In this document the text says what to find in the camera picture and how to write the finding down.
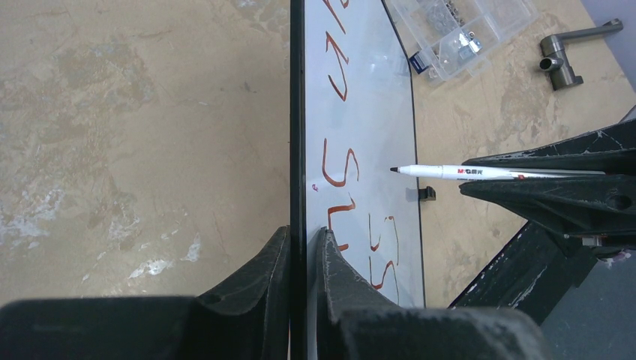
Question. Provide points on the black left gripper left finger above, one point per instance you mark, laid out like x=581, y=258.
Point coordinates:
x=247, y=314

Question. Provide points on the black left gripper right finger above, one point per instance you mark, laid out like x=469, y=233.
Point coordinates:
x=345, y=302

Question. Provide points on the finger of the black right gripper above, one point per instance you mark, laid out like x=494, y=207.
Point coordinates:
x=600, y=210
x=610, y=150

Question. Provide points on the white marker pen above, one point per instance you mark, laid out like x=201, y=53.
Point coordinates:
x=487, y=173

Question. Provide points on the white whiteboard black frame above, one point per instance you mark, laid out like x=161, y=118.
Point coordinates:
x=351, y=119

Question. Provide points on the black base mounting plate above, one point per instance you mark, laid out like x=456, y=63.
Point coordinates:
x=532, y=273

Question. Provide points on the clear plastic screw organizer box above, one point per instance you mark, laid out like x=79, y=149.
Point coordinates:
x=444, y=38

